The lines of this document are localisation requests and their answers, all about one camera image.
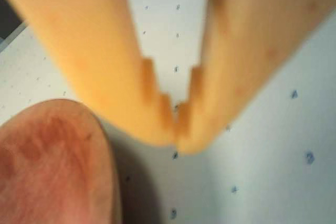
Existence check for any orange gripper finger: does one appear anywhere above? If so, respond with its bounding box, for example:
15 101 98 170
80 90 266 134
0 0 176 146
175 0 336 155

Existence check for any brown wooden bowl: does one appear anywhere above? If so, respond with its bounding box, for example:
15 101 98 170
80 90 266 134
0 98 122 224

